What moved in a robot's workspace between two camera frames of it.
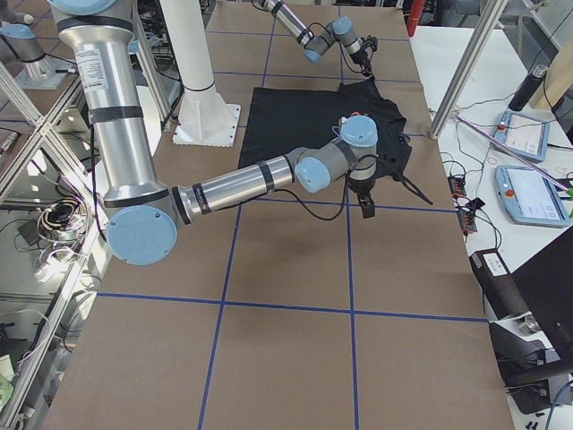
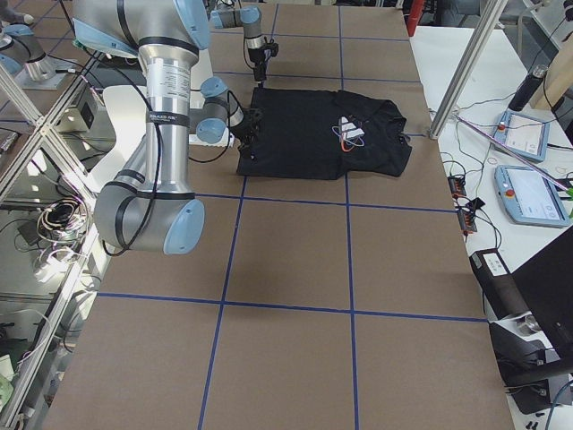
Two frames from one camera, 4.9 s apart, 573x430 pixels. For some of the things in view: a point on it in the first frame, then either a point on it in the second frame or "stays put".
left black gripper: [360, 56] to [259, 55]
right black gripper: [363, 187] to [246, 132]
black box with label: [498, 284] stays put
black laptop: [526, 365] stays put
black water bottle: [522, 96] stays put
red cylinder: [415, 9] stays put
